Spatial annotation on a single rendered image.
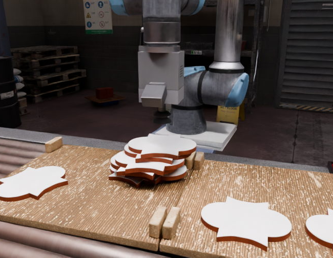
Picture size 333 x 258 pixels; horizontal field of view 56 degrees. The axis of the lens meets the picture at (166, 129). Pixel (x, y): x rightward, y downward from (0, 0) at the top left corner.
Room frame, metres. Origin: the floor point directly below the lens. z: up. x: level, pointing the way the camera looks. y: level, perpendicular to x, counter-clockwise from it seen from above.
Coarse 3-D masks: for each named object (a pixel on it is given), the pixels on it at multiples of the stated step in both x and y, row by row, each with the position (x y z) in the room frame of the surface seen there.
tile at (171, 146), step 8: (152, 136) 0.71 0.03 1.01; (160, 136) 0.71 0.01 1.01; (168, 136) 0.71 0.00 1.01; (176, 136) 0.71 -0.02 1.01; (128, 144) 0.66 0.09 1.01; (136, 144) 0.66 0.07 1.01; (144, 144) 0.66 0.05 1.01; (152, 144) 0.66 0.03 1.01; (160, 144) 0.66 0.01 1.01; (168, 144) 0.66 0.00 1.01; (176, 144) 0.66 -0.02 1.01; (184, 144) 0.66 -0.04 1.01; (192, 144) 0.66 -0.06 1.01; (136, 152) 0.63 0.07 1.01; (144, 152) 0.61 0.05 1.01; (152, 152) 0.61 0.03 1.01; (160, 152) 0.61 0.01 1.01; (168, 152) 0.61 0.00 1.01; (176, 152) 0.61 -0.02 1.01; (184, 152) 0.62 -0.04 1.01; (192, 152) 0.64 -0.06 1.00
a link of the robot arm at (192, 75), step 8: (184, 72) 1.07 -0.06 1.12; (192, 72) 1.07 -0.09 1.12; (200, 72) 1.08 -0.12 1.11; (184, 80) 1.07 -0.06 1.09; (192, 80) 1.07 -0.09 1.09; (200, 80) 1.05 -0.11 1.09; (184, 88) 1.07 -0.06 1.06; (192, 88) 1.06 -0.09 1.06; (200, 88) 1.04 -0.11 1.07; (184, 96) 1.07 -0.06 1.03; (192, 96) 1.06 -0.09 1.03; (200, 96) 1.05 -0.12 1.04; (176, 104) 1.08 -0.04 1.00; (184, 104) 1.07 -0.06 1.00; (192, 104) 1.07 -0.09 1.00; (200, 104) 1.09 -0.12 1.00
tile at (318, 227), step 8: (328, 208) 0.50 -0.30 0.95; (312, 216) 0.48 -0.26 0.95; (320, 216) 0.48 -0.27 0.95; (328, 216) 0.48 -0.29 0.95; (312, 224) 0.46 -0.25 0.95; (320, 224) 0.46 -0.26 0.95; (328, 224) 0.46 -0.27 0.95; (312, 232) 0.43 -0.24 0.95; (320, 232) 0.43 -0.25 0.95; (328, 232) 0.43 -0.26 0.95; (320, 240) 0.42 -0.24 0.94; (328, 240) 0.41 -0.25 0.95
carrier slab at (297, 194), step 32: (192, 192) 0.58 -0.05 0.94; (224, 192) 0.58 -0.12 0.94; (256, 192) 0.58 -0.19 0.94; (288, 192) 0.58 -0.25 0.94; (320, 192) 0.58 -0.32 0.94; (192, 224) 0.47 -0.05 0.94; (192, 256) 0.41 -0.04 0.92; (224, 256) 0.39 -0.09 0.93; (256, 256) 0.39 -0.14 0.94; (288, 256) 0.39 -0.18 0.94; (320, 256) 0.39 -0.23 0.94
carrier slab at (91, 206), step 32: (32, 160) 0.75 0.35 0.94; (64, 160) 0.75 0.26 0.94; (96, 160) 0.75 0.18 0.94; (64, 192) 0.58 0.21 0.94; (96, 192) 0.58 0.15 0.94; (128, 192) 0.58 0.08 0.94; (160, 192) 0.58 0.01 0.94; (32, 224) 0.48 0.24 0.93; (64, 224) 0.47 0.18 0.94; (96, 224) 0.47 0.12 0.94; (128, 224) 0.47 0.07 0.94
